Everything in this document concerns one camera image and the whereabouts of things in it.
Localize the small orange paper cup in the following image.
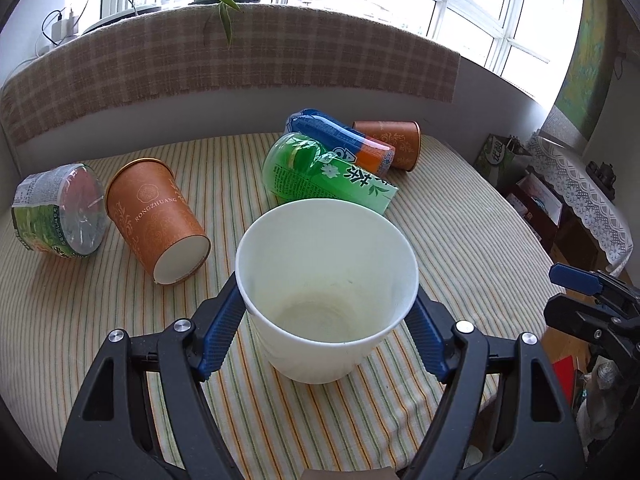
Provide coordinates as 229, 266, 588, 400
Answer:
353, 120, 422, 172

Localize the lace-covered side table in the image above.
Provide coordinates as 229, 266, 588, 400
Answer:
529, 130, 634, 264

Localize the white flat device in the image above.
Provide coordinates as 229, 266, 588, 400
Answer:
82, 4, 162, 36

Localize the white paper cup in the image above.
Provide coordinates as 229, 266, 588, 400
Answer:
235, 199, 420, 385

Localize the green wall painting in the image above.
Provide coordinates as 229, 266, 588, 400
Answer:
554, 0, 627, 137

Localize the red box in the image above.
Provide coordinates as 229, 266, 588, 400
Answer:
551, 354, 577, 408

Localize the dark wooden cabinet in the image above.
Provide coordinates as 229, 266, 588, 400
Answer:
500, 174, 613, 273

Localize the large orange paper cup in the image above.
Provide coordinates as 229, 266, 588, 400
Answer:
105, 158, 211, 286

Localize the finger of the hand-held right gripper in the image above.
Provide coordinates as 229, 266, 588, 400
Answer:
543, 294, 640, 361
548, 262, 640, 313

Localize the small dark teapot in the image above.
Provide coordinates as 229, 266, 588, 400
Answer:
587, 160, 617, 187

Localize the clear bottle with green label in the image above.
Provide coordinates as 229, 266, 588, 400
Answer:
11, 162, 108, 260

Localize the brown plaid cloth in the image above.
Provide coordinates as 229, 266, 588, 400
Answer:
0, 2, 461, 147

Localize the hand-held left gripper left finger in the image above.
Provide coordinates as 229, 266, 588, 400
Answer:
56, 271, 251, 480

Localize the blue and orange bottle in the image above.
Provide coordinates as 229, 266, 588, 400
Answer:
286, 108, 397, 177

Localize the white wall charger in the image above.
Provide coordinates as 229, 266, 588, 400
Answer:
54, 7, 81, 42

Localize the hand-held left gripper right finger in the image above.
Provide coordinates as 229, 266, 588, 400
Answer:
400, 285, 587, 480

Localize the green tea bottle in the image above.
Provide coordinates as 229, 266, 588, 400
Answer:
262, 132, 399, 217

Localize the green shopping bag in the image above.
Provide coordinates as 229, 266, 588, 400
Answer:
481, 134, 532, 184

